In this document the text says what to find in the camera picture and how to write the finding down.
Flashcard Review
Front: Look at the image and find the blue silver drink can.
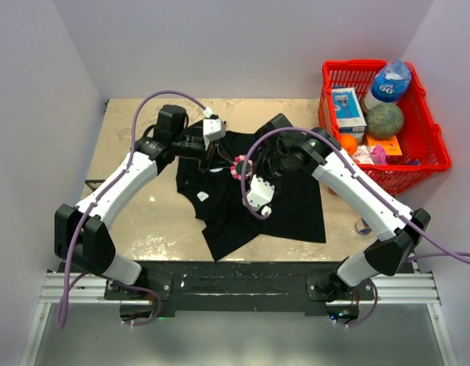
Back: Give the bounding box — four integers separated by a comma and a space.
354, 217, 372, 236

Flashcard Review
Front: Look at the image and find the red plastic basket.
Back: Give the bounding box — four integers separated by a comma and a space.
318, 59, 452, 196

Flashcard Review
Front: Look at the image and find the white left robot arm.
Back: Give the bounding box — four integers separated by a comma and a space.
54, 104, 225, 300

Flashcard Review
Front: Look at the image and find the orange box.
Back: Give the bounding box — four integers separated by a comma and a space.
364, 133, 402, 156

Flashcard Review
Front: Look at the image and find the orange fruit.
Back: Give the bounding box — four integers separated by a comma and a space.
340, 134, 359, 156

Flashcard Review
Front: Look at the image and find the pink small package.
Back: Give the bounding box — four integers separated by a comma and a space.
367, 144, 388, 165

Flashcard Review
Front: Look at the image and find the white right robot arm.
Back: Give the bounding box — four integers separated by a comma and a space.
244, 114, 430, 302

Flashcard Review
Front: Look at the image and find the blue white box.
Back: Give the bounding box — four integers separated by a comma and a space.
331, 87, 367, 143

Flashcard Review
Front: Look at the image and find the blue plastic bag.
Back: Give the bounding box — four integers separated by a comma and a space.
362, 58, 412, 113

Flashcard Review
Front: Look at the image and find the pink flower brooch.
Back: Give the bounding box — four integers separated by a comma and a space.
229, 155, 253, 181

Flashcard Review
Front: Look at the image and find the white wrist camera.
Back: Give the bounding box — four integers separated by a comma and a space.
203, 107, 226, 145
243, 175, 275, 218

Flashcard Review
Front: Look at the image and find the green round melon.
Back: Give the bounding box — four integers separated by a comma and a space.
366, 103, 404, 140

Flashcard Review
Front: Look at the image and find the small white tag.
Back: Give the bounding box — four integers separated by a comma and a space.
197, 191, 209, 201

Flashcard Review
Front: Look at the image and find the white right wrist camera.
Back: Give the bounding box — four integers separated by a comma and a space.
243, 175, 275, 218

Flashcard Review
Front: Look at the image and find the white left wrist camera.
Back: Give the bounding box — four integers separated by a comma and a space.
203, 107, 226, 145

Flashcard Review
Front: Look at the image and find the black wire cube frame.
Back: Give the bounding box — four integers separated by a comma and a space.
85, 179, 104, 191

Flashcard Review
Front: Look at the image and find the black garment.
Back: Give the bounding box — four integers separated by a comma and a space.
175, 118, 327, 263

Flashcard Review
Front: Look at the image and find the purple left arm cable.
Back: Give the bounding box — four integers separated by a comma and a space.
56, 90, 211, 329

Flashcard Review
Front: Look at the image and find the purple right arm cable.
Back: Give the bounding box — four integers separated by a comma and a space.
240, 127, 470, 329

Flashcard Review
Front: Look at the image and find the aluminium rail frame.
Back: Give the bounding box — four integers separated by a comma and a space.
19, 238, 459, 366

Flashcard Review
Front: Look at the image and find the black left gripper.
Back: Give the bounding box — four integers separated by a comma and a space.
173, 135, 235, 173

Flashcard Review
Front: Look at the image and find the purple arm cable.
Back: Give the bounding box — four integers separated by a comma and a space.
56, 90, 211, 329
240, 127, 470, 329

